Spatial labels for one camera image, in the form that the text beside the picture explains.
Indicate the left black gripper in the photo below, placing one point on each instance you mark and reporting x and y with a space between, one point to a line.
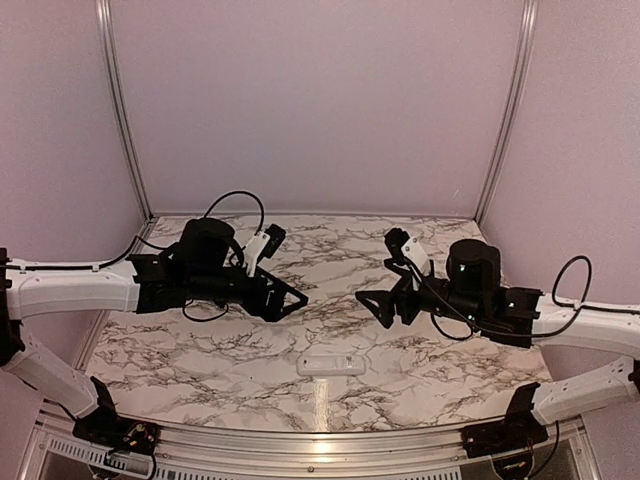
272 311

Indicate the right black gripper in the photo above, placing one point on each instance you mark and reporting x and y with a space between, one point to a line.
387 298

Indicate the white remote control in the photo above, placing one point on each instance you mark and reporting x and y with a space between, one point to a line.
353 366

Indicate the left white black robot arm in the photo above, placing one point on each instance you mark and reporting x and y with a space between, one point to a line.
205 264

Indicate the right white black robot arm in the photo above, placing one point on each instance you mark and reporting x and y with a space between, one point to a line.
472 293

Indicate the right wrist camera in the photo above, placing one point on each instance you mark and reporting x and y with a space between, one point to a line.
402 246

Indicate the front aluminium rail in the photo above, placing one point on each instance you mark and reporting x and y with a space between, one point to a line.
192 452

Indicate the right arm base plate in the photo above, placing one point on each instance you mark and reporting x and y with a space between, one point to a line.
496 437

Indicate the right aluminium frame post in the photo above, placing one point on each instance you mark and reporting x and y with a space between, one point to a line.
521 65

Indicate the aluminium frame post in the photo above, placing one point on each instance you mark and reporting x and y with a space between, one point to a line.
521 65
108 41

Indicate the left aluminium frame post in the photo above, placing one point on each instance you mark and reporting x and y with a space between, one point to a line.
108 41

